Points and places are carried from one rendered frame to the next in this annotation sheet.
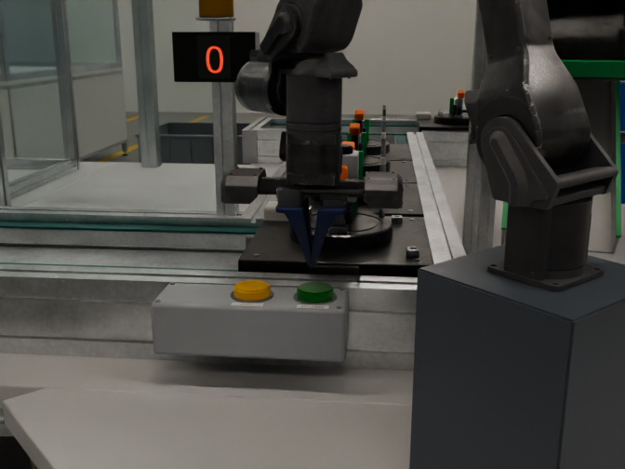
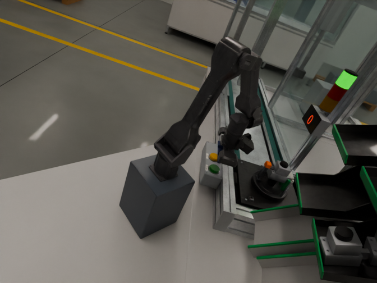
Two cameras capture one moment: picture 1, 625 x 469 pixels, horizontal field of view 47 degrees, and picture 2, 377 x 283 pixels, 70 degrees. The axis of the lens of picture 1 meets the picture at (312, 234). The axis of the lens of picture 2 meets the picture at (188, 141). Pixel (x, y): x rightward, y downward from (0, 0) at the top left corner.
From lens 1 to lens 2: 0.93 m
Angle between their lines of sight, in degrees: 70
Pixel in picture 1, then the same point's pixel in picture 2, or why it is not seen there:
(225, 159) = (299, 152)
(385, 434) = not seen: hidden behind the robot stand
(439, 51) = not seen: outside the picture
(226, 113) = (308, 139)
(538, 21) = (191, 117)
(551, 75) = (181, 129)
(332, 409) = not seen: hidden behind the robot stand
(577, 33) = (351, 202)
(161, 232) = (273, 153)
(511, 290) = (150, 159)
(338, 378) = (206, 192)
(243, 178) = (222, 129)
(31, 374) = (203, 139)
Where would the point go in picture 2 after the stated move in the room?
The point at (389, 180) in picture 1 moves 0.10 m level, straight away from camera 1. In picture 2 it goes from (223, 154) to (252, 163)
